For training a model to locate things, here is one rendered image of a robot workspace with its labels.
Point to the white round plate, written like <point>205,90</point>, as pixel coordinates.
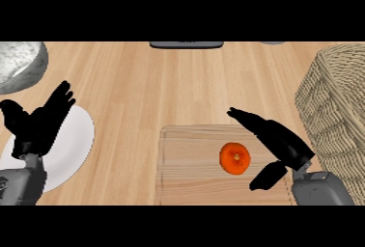
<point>69,148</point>

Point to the grey speckled bowl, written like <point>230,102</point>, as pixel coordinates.
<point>20,66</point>

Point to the wooden cutting board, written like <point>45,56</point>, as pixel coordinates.
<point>200,173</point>

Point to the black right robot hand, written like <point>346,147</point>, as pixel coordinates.
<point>280,138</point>

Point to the small grey object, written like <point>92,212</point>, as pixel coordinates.
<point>273,42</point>

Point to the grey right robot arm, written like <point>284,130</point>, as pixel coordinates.
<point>320,188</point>

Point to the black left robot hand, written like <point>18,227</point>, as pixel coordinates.
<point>41,123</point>

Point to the tan wicker basket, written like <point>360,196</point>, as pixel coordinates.
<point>335,122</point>

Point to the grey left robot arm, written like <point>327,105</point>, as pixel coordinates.
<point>21,181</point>

